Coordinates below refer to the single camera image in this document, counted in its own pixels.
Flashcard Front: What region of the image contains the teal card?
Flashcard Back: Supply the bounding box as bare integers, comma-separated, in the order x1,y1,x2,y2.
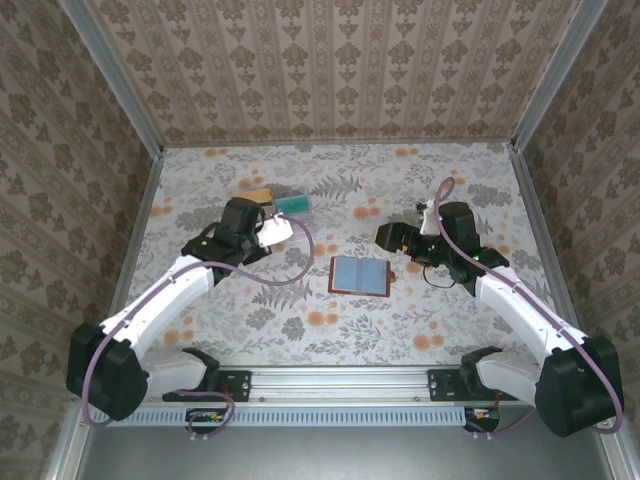
274,194,312,215

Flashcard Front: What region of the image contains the yellow striped sponge block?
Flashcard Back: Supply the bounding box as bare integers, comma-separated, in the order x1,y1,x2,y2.
234,186,275,205

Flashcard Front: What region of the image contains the clear acrylic box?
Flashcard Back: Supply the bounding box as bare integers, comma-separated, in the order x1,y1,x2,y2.
233,186,317,241

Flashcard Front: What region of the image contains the floral tablecloth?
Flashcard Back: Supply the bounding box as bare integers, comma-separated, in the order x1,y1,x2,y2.
107,141,576,367

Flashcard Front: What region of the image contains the black connector board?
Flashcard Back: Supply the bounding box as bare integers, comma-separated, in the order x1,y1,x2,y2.
184,407,232,435
462,405,502,434

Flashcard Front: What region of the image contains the grey metal panel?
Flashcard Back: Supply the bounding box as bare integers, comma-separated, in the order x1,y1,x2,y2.
47,424,631,480

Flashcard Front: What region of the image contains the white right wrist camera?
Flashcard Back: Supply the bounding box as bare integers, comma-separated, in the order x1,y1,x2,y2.
415,198,437,237

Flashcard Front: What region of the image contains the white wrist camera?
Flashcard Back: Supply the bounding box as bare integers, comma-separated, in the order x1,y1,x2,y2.
415,198,437,237
258,213,295,248

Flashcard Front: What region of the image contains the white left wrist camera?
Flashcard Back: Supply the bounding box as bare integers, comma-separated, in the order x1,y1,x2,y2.
258,213,295,248

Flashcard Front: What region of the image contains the thin black cable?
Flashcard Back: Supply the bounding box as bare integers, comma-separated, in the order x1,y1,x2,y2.
421,264,459,290

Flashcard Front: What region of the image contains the aluminium side rail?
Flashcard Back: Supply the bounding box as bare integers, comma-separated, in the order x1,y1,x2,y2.
507,142,594,351
93,147,166,351

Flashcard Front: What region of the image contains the long aluminium base rail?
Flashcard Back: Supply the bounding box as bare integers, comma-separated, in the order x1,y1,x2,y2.
142,363,541,405

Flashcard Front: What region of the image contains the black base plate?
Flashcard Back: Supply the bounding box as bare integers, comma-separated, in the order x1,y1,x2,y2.
427,368,521,403
162,367,253,403

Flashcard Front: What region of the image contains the aluminium frame post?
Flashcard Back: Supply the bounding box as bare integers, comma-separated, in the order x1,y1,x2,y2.
55,0,166,156
510,0,610,154

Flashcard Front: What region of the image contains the white slotted cable duct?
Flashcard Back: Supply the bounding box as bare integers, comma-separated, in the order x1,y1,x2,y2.
107,405,470,428

